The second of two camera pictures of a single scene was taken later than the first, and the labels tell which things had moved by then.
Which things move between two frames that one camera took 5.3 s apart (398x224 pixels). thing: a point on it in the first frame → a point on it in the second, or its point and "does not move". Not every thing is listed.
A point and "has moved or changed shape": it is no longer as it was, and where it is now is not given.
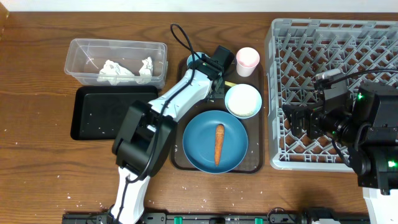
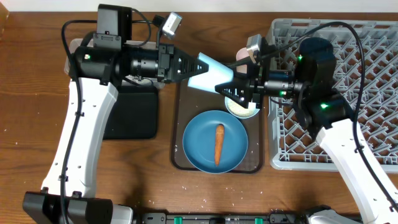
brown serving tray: [253, 162] does not move
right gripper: [298, 117] → [256, 83]
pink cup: [247, 60] does not move
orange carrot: [219, 142] does not move
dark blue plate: [199, 141] does not move
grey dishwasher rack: [296, 50] does not move
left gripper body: [217, 89] → [166, 63]
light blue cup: [190, 58] has moved or changed shape
